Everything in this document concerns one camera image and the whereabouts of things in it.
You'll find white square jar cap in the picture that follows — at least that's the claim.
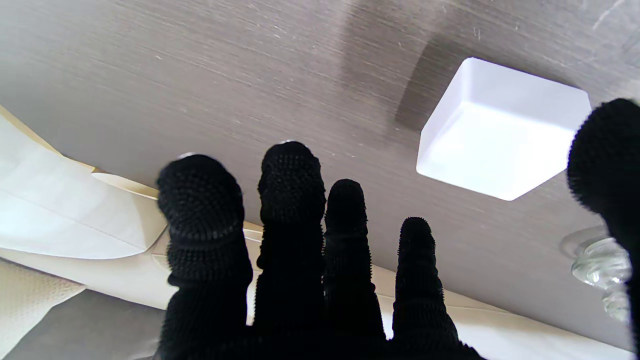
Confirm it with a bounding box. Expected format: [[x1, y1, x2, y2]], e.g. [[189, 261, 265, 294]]
[[416, 56, 592, 202]]

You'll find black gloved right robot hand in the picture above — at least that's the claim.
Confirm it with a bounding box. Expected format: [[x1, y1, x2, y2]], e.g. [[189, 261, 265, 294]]
[[156, 97, 640, 360]]

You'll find clear glass jar lid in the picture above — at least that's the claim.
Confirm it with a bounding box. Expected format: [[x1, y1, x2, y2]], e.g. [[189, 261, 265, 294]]
[[560, 225, 634, 324]]

